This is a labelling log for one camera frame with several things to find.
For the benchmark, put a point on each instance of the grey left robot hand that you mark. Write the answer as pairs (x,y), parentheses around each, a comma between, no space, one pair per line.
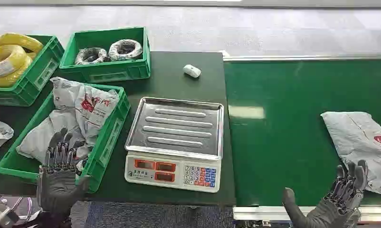
(56,188)

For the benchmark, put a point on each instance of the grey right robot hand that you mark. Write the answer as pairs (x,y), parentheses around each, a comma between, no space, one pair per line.
(332,210)

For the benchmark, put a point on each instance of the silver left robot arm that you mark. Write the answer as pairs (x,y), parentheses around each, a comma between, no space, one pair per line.
(49,222)

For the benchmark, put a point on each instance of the plain grey parcel bag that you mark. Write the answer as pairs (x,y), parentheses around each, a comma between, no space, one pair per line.
(36,138)

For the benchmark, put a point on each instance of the large grey parcel bag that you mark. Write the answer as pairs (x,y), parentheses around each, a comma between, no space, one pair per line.
(357,141)

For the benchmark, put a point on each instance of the green crate with parcels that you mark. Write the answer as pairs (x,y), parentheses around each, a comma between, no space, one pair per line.
(113,132)

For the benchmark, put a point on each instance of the green conveyor belt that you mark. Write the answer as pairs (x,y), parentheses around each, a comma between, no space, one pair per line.
(278,141)

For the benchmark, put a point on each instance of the grey parcel bag red print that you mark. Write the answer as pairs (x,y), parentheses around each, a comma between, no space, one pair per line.
(93,107)

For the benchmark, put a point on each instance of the green crate with yellow coils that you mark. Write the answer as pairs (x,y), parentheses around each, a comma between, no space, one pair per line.
(36,75)

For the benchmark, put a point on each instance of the green crate with grey coils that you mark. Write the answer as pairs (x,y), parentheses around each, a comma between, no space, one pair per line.
(105,70)

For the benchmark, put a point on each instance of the white electronic scale steel tray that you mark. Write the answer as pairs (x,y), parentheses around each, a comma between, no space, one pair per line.
(176,141)

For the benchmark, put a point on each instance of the small white oval object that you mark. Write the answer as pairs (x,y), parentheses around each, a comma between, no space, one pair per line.
(192,71)

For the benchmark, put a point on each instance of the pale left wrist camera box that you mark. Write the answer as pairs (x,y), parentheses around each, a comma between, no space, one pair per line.
(1,214)

